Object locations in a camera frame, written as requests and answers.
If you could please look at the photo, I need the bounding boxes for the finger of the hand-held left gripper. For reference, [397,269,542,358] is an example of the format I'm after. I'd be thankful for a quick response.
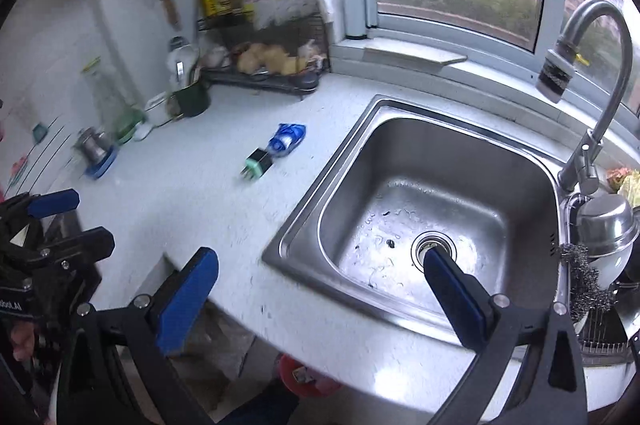
[10,227,117,282]
[0,188,82,236]

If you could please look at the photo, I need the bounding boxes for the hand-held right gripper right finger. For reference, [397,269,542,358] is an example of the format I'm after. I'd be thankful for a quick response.
[421,248,588,425]

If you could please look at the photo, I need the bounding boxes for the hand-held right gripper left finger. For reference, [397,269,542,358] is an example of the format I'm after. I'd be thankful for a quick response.
[56,246,221,425]

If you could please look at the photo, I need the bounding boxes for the red plastic basin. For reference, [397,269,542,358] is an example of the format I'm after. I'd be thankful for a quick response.
[277,354,341,398]

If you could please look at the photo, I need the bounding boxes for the person's left hand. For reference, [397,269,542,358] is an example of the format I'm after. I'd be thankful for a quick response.
[9,320,41,363]

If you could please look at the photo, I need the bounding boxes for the blue round plate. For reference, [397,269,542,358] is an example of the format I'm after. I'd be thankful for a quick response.
[82,145,120,180]

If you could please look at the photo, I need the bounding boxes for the small steel pot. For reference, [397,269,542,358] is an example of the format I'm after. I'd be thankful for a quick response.
[72,128,113,166]

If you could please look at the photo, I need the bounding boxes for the green scouring sponge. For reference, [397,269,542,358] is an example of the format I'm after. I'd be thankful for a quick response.
[114,105,147,143]

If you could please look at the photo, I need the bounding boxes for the tall glass jar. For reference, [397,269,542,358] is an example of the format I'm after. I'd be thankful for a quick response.
[80,58,133,141]

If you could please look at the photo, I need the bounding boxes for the steel wool scrubber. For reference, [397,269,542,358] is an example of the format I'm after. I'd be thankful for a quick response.
[555,242,601,321]

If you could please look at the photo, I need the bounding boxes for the person's dark trousers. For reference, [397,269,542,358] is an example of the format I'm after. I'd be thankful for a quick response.
[225,380,301,425]

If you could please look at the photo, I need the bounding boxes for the stainless steel sink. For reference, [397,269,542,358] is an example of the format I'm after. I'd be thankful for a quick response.
[261,94,571,348]

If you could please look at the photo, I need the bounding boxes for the white mug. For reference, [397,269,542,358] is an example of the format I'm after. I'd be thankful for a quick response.
[145,91,173,128]

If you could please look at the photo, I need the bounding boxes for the black and green power adapter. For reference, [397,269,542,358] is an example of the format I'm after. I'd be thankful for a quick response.
[240,148,275,182]

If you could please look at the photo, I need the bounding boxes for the metal dish rack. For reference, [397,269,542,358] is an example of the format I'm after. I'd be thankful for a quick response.
[575,285,640,356]

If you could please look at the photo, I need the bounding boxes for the white bowl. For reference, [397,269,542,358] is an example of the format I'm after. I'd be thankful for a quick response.
[592,250,636,291]

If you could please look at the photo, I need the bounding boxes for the steel bowl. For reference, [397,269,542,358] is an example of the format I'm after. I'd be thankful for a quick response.
[575,194,640,258]

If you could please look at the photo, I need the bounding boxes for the dark green mug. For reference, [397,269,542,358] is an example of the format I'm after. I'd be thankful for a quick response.
[170,78,211,118]

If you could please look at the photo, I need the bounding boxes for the blue and white wrapper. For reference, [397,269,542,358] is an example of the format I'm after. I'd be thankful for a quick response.
[267,122,307,158]

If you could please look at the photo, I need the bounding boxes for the yellow cloth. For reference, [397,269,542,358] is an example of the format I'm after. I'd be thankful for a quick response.
[607,165,640,208]

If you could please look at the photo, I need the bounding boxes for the garlic bulb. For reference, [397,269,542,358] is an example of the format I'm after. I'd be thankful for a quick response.
[202,45,232,68]

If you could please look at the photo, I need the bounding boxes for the yellow potato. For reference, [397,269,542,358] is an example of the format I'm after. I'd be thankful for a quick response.
[262,44,301,76]
[235,45,263,75]

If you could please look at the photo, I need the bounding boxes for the steel faucet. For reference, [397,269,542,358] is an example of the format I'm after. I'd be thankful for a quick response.
[535,0,636,193]

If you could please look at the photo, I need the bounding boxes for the clear plastic bag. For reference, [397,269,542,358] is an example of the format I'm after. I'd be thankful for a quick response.
[255,0,336,36]

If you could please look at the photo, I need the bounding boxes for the pink wall hook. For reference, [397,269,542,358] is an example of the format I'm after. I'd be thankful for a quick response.
[10,155,31,181]

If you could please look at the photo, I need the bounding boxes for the black wire rack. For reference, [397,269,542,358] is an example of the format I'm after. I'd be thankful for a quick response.
[197,12,331,98]

